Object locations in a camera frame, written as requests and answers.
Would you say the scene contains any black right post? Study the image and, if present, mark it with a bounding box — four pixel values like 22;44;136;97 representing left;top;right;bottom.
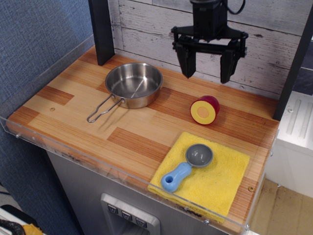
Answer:
272;7;313;121

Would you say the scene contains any clear acrylic guard rail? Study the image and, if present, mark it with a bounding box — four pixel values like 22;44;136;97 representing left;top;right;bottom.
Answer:
0;35;278;220

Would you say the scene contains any white ribbed sink unit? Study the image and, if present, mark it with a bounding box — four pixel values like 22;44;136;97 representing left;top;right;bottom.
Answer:
265;92;313;197

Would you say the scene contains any yellow black object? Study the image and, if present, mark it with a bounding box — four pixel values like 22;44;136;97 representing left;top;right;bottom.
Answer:
0;205;45;235

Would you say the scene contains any red yellow toy fruit half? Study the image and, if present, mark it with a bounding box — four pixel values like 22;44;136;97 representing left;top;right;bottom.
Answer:
190;95;220;125

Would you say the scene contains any grey toy cabinet front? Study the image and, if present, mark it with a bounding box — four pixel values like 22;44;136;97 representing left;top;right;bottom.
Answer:
45;149;233;235

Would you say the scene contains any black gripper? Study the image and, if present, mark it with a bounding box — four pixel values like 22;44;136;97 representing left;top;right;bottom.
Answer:
171;2;248;84

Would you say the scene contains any stainless steel pot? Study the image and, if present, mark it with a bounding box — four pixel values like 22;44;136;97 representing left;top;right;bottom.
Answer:
87;62;163;123

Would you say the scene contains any silver button panel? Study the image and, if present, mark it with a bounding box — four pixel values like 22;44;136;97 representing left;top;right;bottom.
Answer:
101;193;161;235

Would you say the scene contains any grey blue toy scoop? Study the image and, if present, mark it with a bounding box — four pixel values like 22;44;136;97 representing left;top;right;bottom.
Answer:
161;144;214;192

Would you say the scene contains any black left post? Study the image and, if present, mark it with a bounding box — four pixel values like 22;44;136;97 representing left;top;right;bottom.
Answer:
89;0;115;66

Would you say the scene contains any yellow cloth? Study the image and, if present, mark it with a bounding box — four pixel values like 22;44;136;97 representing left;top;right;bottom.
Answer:
148;132;250;223

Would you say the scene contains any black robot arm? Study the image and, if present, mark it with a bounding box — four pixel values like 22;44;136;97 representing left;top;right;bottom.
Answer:
171;0;248;84

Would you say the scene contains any black post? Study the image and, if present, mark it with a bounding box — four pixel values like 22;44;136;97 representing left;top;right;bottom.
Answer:
89;0;115;66
272;7;313;121

